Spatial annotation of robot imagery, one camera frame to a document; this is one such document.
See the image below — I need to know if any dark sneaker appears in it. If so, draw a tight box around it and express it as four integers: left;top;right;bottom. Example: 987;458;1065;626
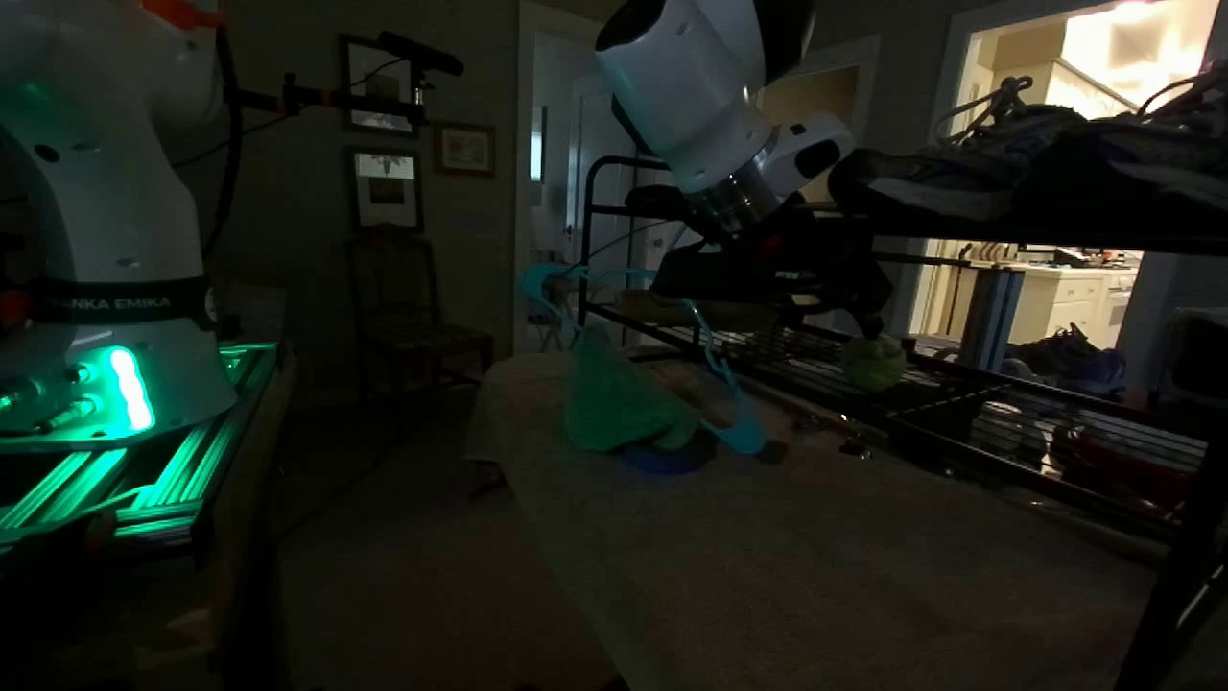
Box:
1010;72;1228;214
826;144;1027;223

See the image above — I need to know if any blue plastic clothes hanger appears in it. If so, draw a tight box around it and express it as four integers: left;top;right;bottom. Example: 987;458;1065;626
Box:
514;255;777;465

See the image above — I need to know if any framed picture with white mat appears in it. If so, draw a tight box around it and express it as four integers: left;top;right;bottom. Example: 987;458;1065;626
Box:
344;147;425;238

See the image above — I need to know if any black camera on stand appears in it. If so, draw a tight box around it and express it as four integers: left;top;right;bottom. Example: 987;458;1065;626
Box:
214;27;470;132

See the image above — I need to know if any black wire two-tier rack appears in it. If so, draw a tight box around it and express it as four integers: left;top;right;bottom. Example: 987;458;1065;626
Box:
571;150;1228;691

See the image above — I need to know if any large framed wall picture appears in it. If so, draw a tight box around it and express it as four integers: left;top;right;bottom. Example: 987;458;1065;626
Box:
333;31;429;138

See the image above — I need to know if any small framed wall picture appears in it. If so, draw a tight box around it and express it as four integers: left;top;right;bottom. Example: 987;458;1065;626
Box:
429;119;498;182

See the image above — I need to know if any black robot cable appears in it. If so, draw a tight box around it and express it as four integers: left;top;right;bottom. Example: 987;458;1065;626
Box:
196;16;248;264

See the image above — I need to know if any beige table cloth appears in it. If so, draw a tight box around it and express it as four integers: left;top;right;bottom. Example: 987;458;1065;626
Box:
463;348;1228;691

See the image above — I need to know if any white panel door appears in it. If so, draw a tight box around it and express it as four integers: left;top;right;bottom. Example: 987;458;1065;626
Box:
514;0;645;356

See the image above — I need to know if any light green cloth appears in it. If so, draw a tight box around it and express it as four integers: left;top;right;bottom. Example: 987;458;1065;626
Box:
555;328;700;458

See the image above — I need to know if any dark wooden chair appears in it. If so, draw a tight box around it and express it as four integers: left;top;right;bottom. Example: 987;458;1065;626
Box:
340;227;498;405

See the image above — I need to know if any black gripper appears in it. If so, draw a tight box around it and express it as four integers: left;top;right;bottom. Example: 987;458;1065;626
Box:
649;196;914;356

